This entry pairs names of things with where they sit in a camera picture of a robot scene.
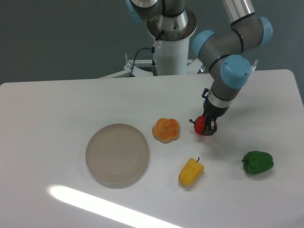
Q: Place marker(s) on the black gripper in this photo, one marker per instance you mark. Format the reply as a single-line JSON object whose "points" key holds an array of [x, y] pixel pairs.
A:
{"points": [[214, 107]]}

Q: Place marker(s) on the red toy pepper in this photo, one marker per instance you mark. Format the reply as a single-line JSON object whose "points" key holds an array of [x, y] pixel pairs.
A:
{"points": [[200, 125]]}

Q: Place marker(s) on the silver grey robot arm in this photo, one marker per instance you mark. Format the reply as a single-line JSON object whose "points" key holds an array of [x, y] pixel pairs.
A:
{"points": [[173, 26]]}

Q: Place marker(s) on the yellow toy pepper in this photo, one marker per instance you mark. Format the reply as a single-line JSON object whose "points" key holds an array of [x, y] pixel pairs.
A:
{"points": [[190, 172]]}

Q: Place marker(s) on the green toy pepper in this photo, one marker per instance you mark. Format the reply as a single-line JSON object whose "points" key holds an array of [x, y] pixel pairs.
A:
{"points": [[255, 162]]}

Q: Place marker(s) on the orange toy bread roll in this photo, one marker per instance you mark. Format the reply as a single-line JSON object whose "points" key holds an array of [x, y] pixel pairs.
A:
{"points": [[166, 130]]}

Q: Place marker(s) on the beige round plate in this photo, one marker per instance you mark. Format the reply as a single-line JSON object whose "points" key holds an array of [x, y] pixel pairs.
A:
{"points": [[117, 155]]}

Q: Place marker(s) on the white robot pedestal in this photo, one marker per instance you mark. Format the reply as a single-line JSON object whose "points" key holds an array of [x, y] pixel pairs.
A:
{"points": [[171, 57]]}

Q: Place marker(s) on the white pedestal base frame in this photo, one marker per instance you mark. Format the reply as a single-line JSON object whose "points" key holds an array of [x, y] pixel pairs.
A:
{"points": [[143, 68]]}

